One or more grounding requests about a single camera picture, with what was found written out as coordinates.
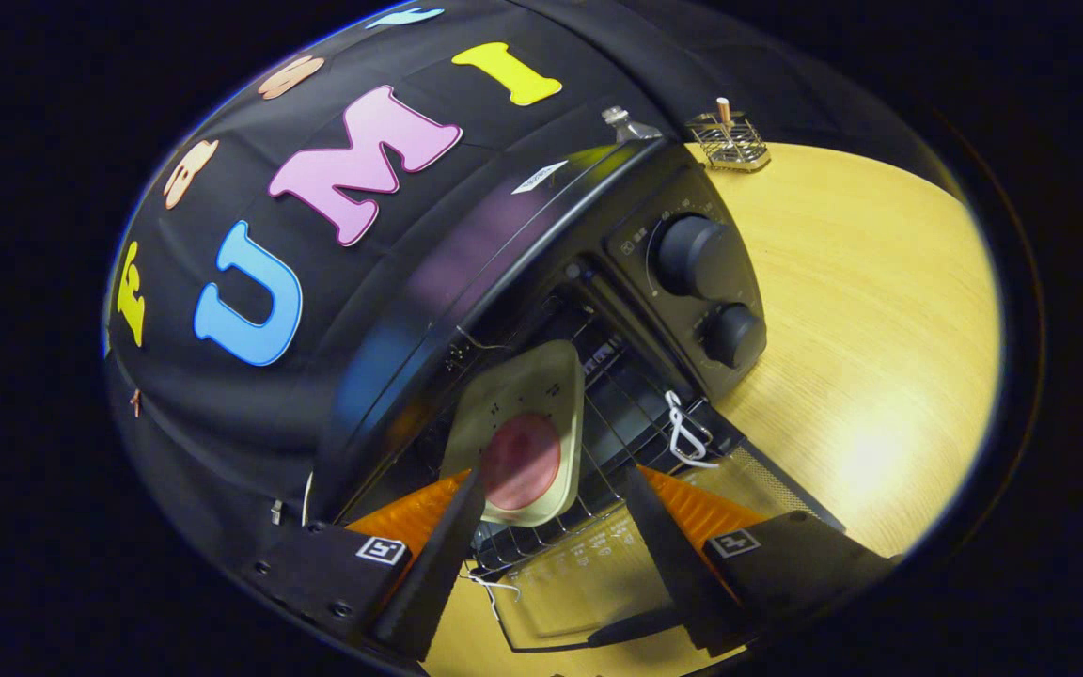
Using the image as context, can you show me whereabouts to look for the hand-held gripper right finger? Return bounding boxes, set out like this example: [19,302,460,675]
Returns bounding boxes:
[623,464,900,657]

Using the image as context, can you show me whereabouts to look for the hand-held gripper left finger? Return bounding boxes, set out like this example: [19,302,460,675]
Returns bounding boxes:
[241,467,489,662]

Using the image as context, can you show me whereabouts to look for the pink round food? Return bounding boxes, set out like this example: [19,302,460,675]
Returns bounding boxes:
[480,415,562,512]

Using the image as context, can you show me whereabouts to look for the cream square plate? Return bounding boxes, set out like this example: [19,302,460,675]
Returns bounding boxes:
[439,340,587,527]

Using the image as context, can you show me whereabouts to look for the black toaster oven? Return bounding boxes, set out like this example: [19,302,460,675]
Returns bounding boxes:
[311,136,843,654]

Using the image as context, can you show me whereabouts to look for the clear bottle with white label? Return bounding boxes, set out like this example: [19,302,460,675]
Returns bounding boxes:
[601,106,663,144]

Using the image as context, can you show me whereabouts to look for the metal wire basket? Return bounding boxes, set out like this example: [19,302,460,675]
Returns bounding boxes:
[685,111,772,173]

